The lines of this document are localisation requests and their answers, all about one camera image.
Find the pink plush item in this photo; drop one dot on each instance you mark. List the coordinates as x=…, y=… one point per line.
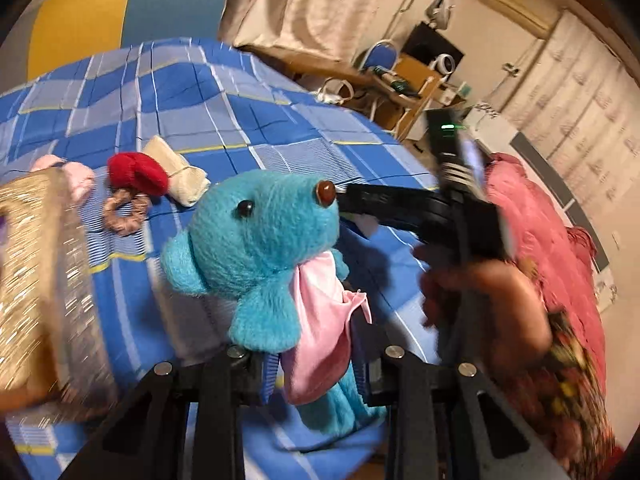
x=70, y=175

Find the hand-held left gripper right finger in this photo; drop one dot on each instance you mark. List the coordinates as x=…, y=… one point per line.
x=415, y=385

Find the cream folded cloth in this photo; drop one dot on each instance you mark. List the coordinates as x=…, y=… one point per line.
x=177, y=175

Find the blue plush toy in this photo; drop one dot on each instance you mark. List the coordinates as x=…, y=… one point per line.
x=260, y=250

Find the blue metal chair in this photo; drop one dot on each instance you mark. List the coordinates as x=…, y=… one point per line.
x=380, y=52

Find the brown wooden desk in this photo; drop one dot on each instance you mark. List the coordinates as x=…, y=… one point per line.
x=320, y=67

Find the wall air conditioner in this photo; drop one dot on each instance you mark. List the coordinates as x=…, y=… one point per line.
x=520, y=11

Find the black monitor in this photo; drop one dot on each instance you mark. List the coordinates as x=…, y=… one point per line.
x=427, y=40

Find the person's right hand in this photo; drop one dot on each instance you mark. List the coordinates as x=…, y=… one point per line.
x=500, y=305

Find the blue plaid tablecloth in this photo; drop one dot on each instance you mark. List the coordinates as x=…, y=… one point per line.
x=200, y=100

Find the pink blanket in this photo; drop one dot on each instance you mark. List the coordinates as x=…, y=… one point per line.
x=540, y=240

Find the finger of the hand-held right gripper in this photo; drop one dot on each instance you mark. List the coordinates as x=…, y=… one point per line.
x=385, y=205

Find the black green tool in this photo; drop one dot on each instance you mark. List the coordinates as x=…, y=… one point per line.
x=395, y=79

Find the patterned sleeve forearm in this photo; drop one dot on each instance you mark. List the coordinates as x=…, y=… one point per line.
x=565, y=410

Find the yellow and blue pillow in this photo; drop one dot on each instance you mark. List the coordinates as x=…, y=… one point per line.
x=125, y=15

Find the gold ornate tissue box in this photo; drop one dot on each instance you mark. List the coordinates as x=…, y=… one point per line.
x=35, y=285

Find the white round fan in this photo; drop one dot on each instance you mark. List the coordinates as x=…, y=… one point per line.
x=444, y=63

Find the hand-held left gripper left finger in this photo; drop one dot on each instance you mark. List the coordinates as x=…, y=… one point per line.
x=220, y=385

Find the ship print curtain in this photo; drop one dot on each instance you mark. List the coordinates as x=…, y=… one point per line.
x=310, y=5

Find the hanging white bag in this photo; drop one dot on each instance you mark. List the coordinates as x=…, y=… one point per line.
x=441, y=9

